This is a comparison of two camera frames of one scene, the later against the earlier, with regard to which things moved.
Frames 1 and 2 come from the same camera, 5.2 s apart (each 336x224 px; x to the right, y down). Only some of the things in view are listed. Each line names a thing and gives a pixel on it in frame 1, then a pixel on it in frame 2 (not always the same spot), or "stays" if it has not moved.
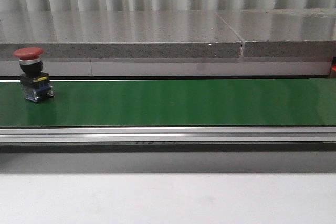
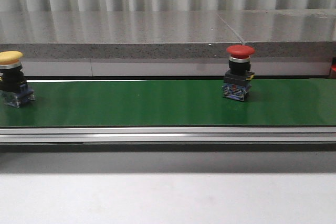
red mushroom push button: [35, 83] → [237, 81]
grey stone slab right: [284, 33] stays
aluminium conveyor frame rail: [167, 134] stays
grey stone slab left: [118, 34] stays
